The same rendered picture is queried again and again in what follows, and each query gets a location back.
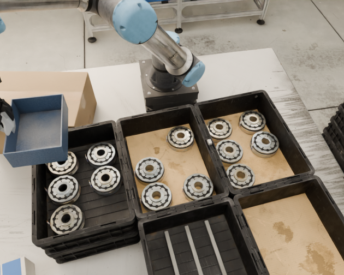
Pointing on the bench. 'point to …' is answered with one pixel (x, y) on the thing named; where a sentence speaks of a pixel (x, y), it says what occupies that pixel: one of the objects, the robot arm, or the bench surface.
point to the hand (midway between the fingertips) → (10, 127)
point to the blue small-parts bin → (38, 131)
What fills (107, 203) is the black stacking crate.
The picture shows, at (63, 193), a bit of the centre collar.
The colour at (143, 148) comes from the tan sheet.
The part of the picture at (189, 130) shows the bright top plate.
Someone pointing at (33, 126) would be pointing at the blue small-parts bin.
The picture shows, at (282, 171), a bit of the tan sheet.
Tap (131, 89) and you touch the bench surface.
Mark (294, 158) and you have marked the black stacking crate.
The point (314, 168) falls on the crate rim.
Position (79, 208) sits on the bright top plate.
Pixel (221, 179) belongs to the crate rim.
